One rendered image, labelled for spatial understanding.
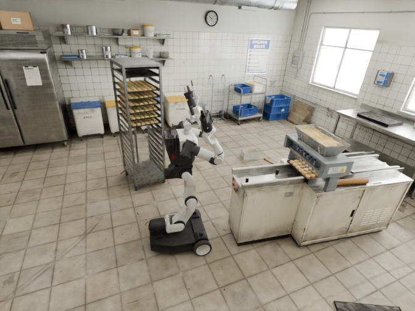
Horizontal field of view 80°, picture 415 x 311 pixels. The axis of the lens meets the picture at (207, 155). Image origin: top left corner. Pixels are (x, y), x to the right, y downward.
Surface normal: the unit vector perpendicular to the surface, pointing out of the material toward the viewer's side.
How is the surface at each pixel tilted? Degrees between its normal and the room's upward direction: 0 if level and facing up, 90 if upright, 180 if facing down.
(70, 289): 0
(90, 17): 90
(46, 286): 0
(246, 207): 90
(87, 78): 90
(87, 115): 93
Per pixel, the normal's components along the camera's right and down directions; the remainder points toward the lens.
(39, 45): 0.39, 0.45
